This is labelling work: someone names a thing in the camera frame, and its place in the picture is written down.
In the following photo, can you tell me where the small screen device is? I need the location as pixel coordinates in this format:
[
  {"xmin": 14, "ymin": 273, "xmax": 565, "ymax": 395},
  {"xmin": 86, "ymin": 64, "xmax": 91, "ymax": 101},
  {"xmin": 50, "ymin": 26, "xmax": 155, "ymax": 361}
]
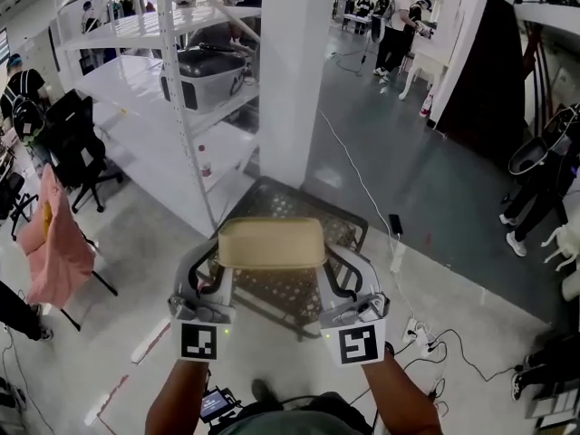
[{"xmin": 198, "ymin": 385, "xmax": 244, "ymax": 424}]

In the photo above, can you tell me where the black office chair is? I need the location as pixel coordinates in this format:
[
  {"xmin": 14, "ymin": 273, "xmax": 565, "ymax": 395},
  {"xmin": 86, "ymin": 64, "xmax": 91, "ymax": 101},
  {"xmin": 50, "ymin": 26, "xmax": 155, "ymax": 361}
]
[{"xmin": 44, "ymin": 89, "xmax": 124, "ymax": 215}]

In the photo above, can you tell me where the black power cable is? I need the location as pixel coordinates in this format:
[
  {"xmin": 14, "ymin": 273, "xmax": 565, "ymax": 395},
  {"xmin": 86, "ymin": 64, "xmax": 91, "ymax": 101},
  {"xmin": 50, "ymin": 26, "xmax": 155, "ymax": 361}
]
[{"xmin": 393, "ymin": 328, "xmax": 522, "ymax": 380}]

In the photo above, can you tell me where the clear storage bin dark lid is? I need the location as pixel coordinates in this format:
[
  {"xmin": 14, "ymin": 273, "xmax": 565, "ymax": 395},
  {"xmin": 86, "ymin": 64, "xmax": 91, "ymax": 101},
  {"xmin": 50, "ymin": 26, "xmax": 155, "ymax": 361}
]
[{"xmin": 159, "ymin": 42, "xmax": 249, "ymax": 115}]

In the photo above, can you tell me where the beige plastic tray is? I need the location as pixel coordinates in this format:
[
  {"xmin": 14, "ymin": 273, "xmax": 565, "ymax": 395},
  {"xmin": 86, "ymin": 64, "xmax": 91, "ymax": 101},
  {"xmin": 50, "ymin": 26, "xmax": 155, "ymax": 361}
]
[{"xmin": 217, "ymin": 217, "xmax": 328, "ymax": 270}]

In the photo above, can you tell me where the person's green shirt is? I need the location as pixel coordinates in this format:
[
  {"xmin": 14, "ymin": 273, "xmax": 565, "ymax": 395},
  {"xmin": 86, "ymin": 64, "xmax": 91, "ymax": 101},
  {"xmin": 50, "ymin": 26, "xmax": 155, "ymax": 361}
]
[{"xmin": 221, "ymin": 405, "xmax": 372, "ymax": 435}]

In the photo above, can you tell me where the person's left forearm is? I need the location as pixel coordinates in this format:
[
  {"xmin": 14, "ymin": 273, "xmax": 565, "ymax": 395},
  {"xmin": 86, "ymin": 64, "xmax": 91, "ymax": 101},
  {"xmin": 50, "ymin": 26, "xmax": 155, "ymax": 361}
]
[{"xmin": 144, "ymin": 358, "xmax": 212, "ymax": 435}]

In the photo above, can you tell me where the black metal chair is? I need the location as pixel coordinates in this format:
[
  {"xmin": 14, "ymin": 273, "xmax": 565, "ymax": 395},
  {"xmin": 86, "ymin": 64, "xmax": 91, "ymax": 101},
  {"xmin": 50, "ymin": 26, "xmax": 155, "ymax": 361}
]
[{"xmin": 58, "ymin": 242, "xmax": 119, "ymax": 333}]

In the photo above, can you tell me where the pink cloth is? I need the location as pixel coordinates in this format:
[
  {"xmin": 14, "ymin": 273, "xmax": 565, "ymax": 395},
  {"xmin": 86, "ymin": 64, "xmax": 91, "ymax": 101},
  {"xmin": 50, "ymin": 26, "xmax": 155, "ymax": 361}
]
[{"xmin": 16, "ymin": 163, "xmax": 97, "ymax": 308}]

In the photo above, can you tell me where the red-capped plastic bottle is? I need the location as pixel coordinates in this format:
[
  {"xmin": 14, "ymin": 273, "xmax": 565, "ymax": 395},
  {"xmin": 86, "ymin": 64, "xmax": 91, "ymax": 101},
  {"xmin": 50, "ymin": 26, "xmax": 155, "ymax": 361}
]
[{"xmin": 198, "ymin": 143, "xmax": 213, "ymax": 179}]

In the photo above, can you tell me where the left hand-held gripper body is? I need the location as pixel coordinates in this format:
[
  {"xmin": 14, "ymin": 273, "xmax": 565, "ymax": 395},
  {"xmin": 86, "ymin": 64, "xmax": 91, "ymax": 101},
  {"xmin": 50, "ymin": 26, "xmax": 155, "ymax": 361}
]
[{"xmin": 167, "ymin": 291, "xmax": 237, "ymax": 363}]

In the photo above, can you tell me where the person's left shoe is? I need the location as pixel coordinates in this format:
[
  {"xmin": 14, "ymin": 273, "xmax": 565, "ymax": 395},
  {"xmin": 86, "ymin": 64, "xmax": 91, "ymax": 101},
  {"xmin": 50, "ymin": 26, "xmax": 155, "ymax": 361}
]
[{"xmin": 251, "ymin": 378, "xmax": 280, "ymax": 410}]

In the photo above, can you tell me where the person's right forearm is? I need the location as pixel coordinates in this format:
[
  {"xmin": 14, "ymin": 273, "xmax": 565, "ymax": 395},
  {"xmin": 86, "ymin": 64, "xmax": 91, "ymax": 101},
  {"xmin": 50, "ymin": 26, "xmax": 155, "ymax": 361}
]
[{"xmin": 360, "ymin": 355, "xmax": 443, "ymax": 435}]

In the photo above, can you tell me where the white ornate table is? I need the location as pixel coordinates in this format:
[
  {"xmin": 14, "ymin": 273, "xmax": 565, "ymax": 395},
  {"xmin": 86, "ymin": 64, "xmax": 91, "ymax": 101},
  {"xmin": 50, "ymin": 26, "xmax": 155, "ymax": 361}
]
[{"xmin": 398, "ymin": 45, "xmax": 454, "ymax": 102}]

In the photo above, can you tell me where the white metal shelf rack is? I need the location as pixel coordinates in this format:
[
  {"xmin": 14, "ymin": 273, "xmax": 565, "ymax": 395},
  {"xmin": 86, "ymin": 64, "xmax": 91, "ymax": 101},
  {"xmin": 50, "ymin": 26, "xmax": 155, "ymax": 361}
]
[{"xmin": 53, "ymin": 0, "xmax": 264, "ymax": 239}]

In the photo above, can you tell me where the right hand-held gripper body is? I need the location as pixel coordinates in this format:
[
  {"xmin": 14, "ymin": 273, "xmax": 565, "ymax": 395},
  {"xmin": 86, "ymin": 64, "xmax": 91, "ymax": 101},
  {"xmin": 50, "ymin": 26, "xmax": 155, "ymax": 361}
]
[{"xmin": 319, "ymin": 290, "xmax": 392, "ymax": 369}]

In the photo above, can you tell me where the white power strip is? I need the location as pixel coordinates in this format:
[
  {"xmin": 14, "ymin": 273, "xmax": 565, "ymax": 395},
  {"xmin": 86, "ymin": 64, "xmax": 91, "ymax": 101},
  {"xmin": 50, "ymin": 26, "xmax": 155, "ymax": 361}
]
[{"xmin": 401, "ymin": 317, "xmax": 436, "ymax": 348}]

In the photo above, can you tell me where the black woven glass-top table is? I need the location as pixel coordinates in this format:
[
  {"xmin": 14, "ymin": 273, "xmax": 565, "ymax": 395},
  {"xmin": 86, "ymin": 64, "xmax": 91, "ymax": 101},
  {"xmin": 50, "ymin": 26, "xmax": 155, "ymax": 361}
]
[{"xmin": 206, "ymin": 175, "xmax": 369, "ymax": 342}]

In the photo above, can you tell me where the white cable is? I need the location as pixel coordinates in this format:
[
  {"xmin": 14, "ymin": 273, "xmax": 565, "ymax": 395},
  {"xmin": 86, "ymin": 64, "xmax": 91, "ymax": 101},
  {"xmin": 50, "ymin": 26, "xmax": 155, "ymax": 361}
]
[{"xmin": 316, "ymin": 109, "xmax": 418, "ymax": 325}]

